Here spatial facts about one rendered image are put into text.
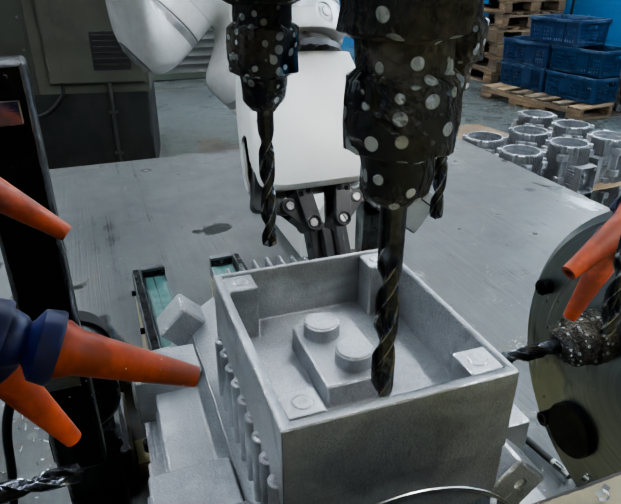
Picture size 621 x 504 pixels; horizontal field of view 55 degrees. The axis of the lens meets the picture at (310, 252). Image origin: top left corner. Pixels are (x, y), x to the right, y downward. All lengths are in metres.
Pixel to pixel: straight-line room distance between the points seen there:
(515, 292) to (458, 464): 0.77
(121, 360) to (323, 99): 0.30
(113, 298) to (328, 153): 0.63
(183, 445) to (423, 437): 0.14
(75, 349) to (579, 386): 0.38
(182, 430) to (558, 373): 0.29
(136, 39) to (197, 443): 0.79
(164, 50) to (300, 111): 0.62
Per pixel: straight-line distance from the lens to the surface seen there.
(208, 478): 0.30
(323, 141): 0.44
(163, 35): 1.03
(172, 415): 0.35
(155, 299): 0.75
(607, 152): 3.03
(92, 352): 0.19
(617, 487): 0.22
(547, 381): 0.51
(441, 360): 0.30
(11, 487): 0.34
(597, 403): 0.48
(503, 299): 1.00
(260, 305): 0.32
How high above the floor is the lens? 1.29
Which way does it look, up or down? 27 degrees down
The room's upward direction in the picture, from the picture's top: straight up
